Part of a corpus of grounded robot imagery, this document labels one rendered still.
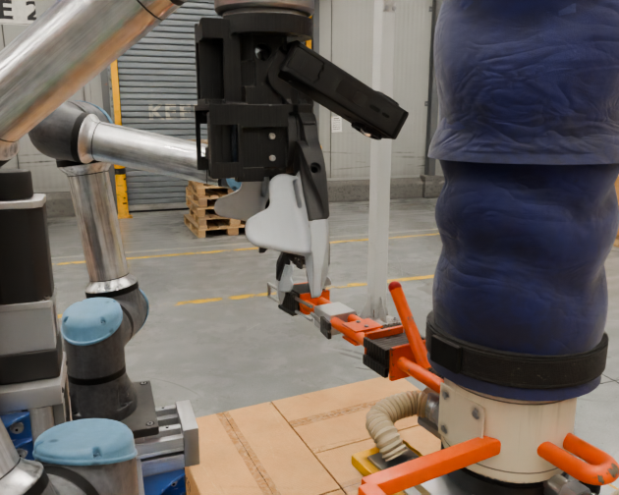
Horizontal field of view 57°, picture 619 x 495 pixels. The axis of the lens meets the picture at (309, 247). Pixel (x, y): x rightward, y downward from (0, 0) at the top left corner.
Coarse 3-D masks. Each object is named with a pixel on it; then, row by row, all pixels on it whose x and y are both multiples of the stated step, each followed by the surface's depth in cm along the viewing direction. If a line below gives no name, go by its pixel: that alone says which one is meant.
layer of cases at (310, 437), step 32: (352, 384) 239; (384, 384) 239; (224, 416) 213; (256, 416) 213; (288, 416) 213; (320, 416) 213; (352, 416) 213; (416, 416) 213; (224, 448) 193; (256, 448) 193; (288, 448) 193; (320, 448) 193; (352, 448) 193; (416, 448) 193; (192, 480) 180; (224, 480) 176; (256, 480) 176; (288, 480) 176; (320, 480) 176; (352, 480) 176
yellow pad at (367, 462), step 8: (376, 448) 90; (408, 448) 89; (352, 456) 88; (360, 456) 88; (368, 456) 87; (376, 456) 87; (400, 456) 87; (408, 456) 87; (416, 456) 82; (352, 464) 88; (360, 464) 86; (368, 464) 86; (376, 464) 85; (384, 464) 85; (392, 464) 85; (360, 472) 86; (368, 472) 84; (408, 488) 79
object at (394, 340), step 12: (372, 336) 101; (384, 336) 102; (396, 336) 102; (372, 348) 97; (384, 348) 95; (396, 348) 94; (408, 348) 95; (372, 360) 98; (384, 360) 96; (396, 360) 94; (384, 372) 95; (396, 372) 95
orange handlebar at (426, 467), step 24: (360, 336) 105; (408, 360) 93; (432, 384) 87; (432, 456) 67; (456, 456) 67; (480, 456) 69; (552, 456) 68; (600, 456) 67; (384, 480) 62; (408, 480) 64; (600, 480) 64
